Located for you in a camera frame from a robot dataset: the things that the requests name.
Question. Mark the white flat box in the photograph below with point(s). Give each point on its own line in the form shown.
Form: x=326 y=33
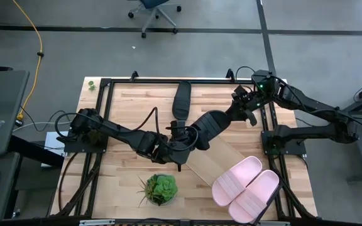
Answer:
x=53 y=147

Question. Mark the small green plant sprig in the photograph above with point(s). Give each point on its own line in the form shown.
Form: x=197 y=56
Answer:
x=91 y=85

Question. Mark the pink striped slide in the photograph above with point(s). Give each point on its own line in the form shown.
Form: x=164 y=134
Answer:
x=234 y=182
x=256 y=197

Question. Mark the black table frame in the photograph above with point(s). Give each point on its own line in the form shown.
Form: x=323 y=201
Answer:
x=108 y=103

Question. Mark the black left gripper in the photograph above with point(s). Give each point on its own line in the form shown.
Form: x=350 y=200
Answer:
x=181 y=149

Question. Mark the white geometric planter pot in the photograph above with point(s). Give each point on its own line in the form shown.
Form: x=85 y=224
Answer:
x=165 y=204

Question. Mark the wooden shelf black metal frame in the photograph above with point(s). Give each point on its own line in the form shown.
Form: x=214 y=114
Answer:
x=212 y=160

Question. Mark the office chair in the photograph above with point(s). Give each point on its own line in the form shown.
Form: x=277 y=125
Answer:
x=154 y=9

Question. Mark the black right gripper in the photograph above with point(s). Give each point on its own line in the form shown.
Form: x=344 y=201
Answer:
x=245 y=99

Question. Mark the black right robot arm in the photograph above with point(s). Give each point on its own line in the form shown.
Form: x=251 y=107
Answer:
x=310 y=105

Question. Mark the green succulent plant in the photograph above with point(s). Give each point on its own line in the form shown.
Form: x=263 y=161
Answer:
x=163 y=188

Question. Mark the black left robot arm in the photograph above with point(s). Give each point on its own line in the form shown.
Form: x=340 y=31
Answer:
x=121 y=132

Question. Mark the black striped slide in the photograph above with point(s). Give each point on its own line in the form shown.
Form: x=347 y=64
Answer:
x=182 y=100
x=210 y=128

